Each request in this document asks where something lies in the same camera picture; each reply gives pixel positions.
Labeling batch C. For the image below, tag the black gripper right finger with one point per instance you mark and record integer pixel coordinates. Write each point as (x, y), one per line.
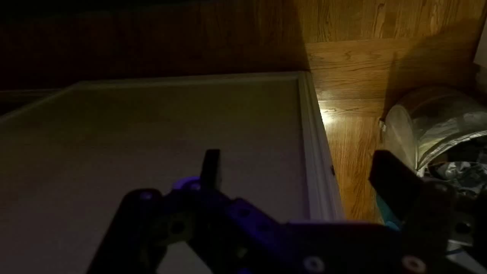
(398, 191)

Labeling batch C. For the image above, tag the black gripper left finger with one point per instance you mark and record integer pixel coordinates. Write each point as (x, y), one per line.
(211, 170)

